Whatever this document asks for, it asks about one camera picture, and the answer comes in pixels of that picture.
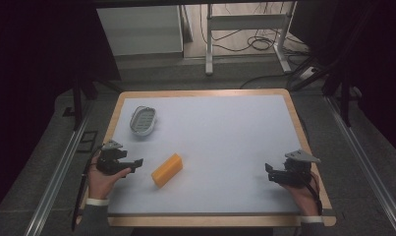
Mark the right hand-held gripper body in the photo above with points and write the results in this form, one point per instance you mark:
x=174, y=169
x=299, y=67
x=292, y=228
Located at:
x=295, y=168

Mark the white cabinet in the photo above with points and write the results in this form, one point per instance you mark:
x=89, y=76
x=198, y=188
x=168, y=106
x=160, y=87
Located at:
x=141, y=31

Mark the person's right hand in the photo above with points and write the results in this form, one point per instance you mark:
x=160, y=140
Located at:
x=305, y=200

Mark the grey soap dish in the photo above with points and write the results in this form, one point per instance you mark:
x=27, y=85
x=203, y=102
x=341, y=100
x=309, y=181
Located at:
x=143, y=120

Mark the black tripod stand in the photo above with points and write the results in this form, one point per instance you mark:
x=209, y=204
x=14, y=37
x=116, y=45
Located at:
x=87, y=88
x=336, y=82

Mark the white metal stand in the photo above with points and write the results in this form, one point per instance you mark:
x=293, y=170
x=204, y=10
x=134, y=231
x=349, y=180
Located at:
x=248, y=32

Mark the white table mat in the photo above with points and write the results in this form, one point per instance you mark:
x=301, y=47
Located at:
x=205, y=154

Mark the person's left hand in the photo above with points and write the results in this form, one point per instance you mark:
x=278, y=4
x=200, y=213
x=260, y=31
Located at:
x=102, y=183

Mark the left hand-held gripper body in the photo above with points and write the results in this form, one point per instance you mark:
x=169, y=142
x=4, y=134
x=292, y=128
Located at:
x=110, y=160

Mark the orange soap bar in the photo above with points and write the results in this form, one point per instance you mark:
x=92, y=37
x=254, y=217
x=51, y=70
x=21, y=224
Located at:
x=167, y=170

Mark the white power strip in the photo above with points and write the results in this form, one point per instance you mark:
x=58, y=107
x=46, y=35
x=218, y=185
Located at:
x=307, y=73

